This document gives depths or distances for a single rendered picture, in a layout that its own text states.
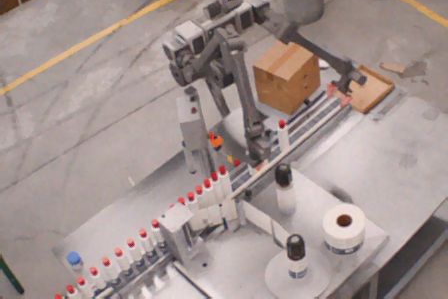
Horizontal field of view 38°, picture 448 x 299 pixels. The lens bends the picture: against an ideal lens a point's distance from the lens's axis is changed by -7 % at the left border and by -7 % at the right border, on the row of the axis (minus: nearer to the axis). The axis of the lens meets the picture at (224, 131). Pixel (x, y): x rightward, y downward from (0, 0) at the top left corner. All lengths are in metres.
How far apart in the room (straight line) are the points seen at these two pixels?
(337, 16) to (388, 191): 2.74
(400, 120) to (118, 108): 2.46
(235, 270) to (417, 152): 1.18
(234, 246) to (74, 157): 2.20
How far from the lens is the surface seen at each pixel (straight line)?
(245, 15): 3.50
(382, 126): 3.76
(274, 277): 3.10
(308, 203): 3.35
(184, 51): 3.32
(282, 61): 3.74
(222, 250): 3.24
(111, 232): 3.51
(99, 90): 5.62
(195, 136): 3.05
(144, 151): 4.99
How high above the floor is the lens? 3.52
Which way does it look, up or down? 45 degrees down
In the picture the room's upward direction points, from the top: 12 degrees counter-clockwise
